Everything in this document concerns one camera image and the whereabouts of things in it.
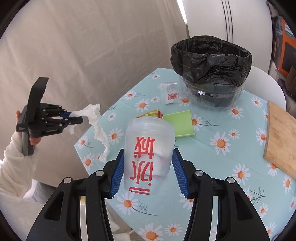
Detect white tissue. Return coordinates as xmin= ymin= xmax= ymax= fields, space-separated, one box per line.
xmin=69 ymin=104 xmax=110 ymax=163

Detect frosted cup red characters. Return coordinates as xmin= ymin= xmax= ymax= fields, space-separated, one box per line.
xmin=123 ymin=116 xmax=175 ymax=196

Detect white sleeved left forearm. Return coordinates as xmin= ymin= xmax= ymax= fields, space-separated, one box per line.
xmin=1 ymin=132 xmax=39 ymax=198

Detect left hand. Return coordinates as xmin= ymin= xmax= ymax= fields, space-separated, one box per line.
xmin=16 ymin=110 xmax=42 ymax=146

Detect daisy pattern tablecloth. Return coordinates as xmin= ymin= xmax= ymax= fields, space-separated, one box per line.
xmin=74 ymin=67 xmax=296 ymax=241

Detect wooden cutting board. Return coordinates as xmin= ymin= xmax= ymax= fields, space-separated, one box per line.
xmin=263 ymin=101 xmax=296 ymax=178

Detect clear cup red text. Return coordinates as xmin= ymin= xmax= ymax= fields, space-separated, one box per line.
xmin=159 ymin=82 xmax=180 ymax=104

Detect green broken cup piece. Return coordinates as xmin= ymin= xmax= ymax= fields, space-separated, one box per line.
xmin=162 ymin=110 xmax=195 ymax=138

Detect clear plastic bin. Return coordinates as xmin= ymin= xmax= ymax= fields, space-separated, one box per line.
xmin=179 ymin=76 xmax=244 ymax=110

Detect white chair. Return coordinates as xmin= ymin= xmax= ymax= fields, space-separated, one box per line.
xmin=244 ymin=66 xmax=287 ymax=110

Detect orange black box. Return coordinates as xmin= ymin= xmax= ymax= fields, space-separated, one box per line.
xmin=272 ymin=16 xmax=295 ymax=76

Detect white cabinet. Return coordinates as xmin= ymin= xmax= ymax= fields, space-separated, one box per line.
xmin=183 ymin=0 xmax=273 ymax=72

